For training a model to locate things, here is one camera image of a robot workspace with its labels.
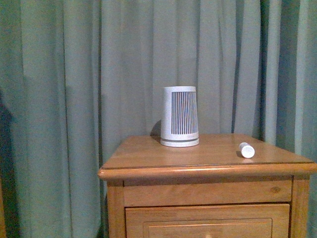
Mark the wooden nightstand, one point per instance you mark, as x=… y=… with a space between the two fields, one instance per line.
x=142 y=173

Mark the white slatted air purifier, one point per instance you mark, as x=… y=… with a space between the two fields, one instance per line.
x=179 y=122

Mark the grey curtain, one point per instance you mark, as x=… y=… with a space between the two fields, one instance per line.
x=79 y=76

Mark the white medicine bottle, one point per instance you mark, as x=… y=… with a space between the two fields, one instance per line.
x=247 y=151

